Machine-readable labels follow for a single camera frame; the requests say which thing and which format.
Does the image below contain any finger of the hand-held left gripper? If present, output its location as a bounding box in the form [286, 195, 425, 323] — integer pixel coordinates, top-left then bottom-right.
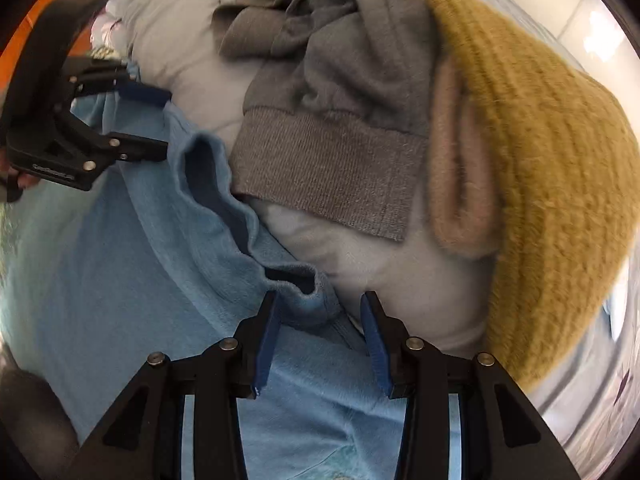
[67, 57, 173, 107]
[52, 105, 169, 163]

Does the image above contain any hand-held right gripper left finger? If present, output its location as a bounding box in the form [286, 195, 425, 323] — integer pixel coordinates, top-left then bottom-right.
[65, 290, 281, 480]

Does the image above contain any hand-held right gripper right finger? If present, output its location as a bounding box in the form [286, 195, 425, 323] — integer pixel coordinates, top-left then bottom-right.
[360, 290, 583, 480]

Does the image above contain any light blue fleece garment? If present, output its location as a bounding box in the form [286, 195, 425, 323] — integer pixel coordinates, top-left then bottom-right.
[0, 60, 451, 480]

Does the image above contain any person's left hand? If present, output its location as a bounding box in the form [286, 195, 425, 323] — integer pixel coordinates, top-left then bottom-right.
[0, 147, 40, 203]

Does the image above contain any orange wooden headboard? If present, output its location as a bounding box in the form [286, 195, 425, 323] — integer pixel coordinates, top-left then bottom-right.
[0, 0, 53, 61]

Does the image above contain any beige knit garment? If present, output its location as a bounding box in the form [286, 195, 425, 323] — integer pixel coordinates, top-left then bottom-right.
[425, 52, 503, 261]

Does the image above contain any grey knit sweater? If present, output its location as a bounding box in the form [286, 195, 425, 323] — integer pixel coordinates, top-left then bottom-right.
[210, 0, 443, 243]

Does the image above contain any mustard yellow knit sweater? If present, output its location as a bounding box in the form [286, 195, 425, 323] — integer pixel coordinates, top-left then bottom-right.
[405, 0, 640, 393]

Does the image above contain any dark cloth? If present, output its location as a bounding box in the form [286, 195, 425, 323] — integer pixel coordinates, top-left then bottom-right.
[0, 345, 83, 480]

